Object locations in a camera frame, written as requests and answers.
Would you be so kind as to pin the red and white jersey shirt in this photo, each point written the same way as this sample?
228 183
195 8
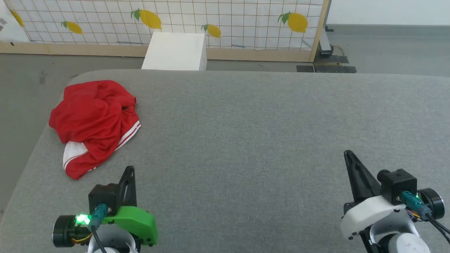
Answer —
91 116

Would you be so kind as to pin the small black floor plate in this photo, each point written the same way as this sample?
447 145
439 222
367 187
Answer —
304 69

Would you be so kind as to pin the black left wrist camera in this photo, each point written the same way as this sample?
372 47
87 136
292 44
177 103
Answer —
102 196

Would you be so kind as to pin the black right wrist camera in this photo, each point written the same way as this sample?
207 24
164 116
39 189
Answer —
399 182

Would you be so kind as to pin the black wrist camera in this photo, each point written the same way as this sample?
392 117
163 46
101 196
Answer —
102 196
399 182

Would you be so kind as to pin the light wooden partition frame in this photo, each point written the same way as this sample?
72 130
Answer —
70 49

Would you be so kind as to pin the terrazzo pattern white panel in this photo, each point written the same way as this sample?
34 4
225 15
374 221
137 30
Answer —
8 31

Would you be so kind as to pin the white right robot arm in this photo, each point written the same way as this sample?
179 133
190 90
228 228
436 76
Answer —
404 242

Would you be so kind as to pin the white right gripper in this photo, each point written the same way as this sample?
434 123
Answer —
369 212

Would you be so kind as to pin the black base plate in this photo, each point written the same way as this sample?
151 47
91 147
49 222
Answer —
334 66

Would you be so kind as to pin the white box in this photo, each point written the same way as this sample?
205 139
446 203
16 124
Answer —
175 51

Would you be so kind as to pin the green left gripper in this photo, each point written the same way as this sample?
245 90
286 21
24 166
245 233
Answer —
137 223

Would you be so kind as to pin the grey metal post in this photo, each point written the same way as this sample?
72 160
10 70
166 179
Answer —
325 44

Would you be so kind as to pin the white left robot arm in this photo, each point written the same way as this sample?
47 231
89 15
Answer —
112 244

